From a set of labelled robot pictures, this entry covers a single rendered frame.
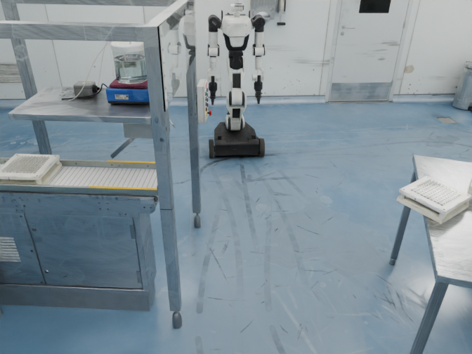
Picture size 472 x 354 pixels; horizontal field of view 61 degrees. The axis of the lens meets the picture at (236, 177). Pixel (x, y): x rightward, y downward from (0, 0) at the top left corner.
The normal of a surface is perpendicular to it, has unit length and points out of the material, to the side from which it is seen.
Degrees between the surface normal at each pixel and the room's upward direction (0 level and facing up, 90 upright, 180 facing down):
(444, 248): 0
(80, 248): 90
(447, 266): 0
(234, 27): 90
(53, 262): 90
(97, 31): 90
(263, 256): 0
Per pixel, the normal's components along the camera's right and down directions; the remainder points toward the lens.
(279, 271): 0.01, -0.86
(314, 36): 0.07, 0.51
